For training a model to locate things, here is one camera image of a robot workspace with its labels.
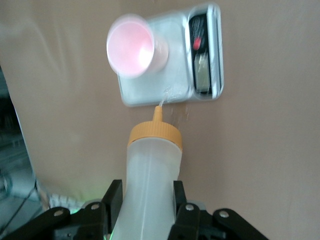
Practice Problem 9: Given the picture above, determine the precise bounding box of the brown table cover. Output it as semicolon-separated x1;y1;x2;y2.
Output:
0;0;320;240

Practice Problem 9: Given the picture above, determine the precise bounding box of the translucent sauce bottle orange cap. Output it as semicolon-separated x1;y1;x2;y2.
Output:
112;104;184;240

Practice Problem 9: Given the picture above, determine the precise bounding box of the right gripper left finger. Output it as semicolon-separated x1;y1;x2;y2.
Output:
0;179;124;240

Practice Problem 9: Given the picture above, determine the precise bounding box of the pink plastic cup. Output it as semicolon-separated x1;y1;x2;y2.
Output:
105;13;170;80

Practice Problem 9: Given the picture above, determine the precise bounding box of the silver digital kitchen scale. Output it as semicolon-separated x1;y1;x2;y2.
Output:
116;1;225;109

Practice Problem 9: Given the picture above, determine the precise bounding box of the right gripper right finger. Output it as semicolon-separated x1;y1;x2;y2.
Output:
166;179;270;240

